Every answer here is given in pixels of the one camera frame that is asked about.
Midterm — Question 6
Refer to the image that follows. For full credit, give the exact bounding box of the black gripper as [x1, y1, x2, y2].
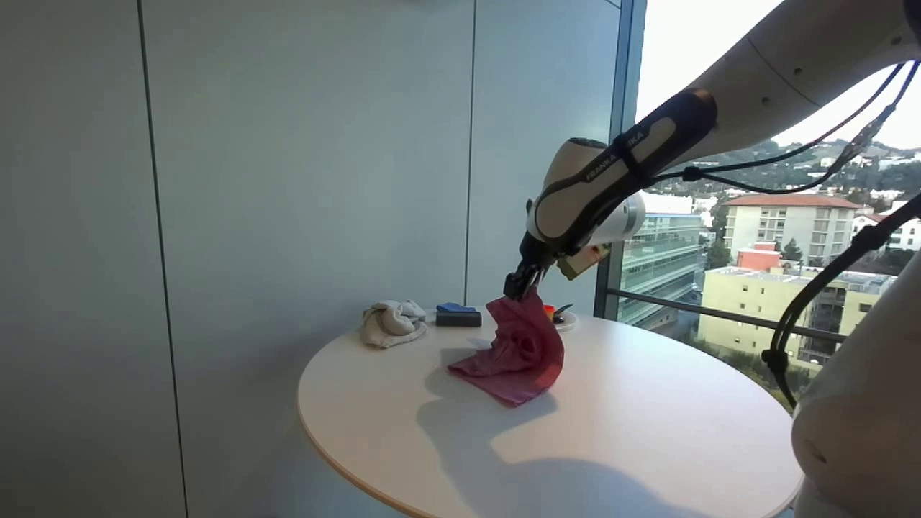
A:
[501, 234, 562, 302]

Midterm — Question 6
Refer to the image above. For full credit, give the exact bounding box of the pink shirt with orange print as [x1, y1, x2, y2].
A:
[444, 292, 567, 412]

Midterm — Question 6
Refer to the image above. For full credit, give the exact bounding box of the flat black block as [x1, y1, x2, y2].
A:
[431, 306, 486, 330]

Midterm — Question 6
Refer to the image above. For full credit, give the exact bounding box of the crumpled white cloth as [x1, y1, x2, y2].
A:
[357, 297, 431, 352]

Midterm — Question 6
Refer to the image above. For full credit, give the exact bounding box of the metal balcony railing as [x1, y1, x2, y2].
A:
[606, 284, 850, 341]

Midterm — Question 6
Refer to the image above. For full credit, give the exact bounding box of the yellow building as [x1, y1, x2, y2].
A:
[698, 261, 901, 374]

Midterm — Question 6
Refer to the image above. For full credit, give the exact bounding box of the white building with red roof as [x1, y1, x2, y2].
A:
[724, 191, 860, 267]

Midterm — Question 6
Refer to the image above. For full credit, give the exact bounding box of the gold wrist camera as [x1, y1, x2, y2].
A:
[560, 243, 613, 284]

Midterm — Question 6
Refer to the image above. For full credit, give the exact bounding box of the blue window frame post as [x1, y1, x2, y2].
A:
[591, 0, 652, 322]

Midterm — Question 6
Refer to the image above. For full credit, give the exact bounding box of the thick black cable hose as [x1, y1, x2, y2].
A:
[762, 188, 921, 412]

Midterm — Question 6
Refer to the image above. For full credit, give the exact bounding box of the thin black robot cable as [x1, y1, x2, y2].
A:
[667, 57, 921, 198]

